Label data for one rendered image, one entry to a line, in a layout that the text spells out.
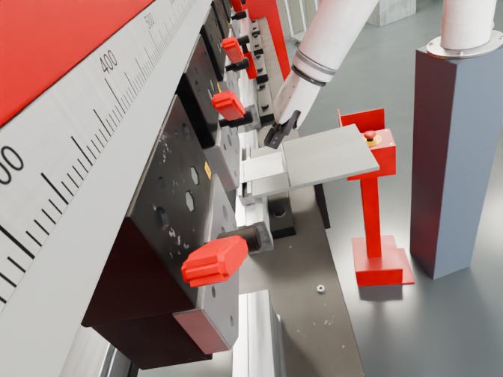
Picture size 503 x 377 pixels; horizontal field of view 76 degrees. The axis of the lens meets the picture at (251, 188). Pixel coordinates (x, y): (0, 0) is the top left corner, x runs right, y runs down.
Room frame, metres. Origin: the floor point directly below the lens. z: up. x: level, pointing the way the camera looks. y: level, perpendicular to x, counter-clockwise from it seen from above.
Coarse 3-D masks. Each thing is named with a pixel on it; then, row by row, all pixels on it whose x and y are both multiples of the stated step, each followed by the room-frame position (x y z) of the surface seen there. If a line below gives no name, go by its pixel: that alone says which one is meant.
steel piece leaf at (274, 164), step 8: (280, 152) 0.65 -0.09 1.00; (248, 160) 0.67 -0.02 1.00; (256, 160) 0.66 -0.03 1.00; (264, 160) 0.64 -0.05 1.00; (272, 160) 0.63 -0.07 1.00; (280, 160) 0.62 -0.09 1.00; (248, 168) 0.63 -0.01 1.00; (256, 168) 0.62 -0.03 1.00; (264, 168) 0.61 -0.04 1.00; (272, 168) 0.60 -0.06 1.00; (280, 168) 0.59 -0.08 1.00; (248, 176) 0.61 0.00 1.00; (256, 176) 0.59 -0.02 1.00; (264, 176) 0.58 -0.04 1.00
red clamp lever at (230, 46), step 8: (224, 40) 0.50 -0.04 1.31; (232, 40) 0.49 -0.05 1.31; (224, 48) 0.50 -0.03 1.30; (232, 48) 0.50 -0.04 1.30; (240, 48) 0.53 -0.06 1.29; (232, 56) 0.51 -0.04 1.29; (240, 56) 0.52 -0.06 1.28; (232, 64) 0.56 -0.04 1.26; (240, 64) 0.55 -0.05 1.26; (248, 64) 0.55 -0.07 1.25
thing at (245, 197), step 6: (240, 150) 0.73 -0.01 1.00; (246, 150) 0.72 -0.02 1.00; (240, 156) 0.70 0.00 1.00; (246, 156) 0.69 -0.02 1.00; (240, 186) 0.58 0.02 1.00; (246, 186) 0.59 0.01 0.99; (240, 192) 0.56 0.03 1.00; (246, 192) 0.56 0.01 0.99; (240, 198) 0.55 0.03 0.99; (246, 198) 0.55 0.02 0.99; (252, 198) 0.55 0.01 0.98
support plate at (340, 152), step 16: (352, 128) 0.64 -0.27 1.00; (288, 144) 0.67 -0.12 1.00; (304, 144) 0.65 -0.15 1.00; (320, 144) 0.63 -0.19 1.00; (336, 144) 0.60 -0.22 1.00; (352, 144) 0.58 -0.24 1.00; (288, 160) 0.61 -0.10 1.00; (304, 160) 0.59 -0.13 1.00; (320, 160) 0.57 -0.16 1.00; (336, 160) 0.55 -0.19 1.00; (352, 160) 0.53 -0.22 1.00; (368, 160) 0.51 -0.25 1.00; (272, 176) 0.58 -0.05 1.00; (304, 176) 0.54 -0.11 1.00; (320, 176) 0.52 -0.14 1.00; (336, 176) 0.50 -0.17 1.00; (256, 192) 0.54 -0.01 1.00; (272, 192) 0.53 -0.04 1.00
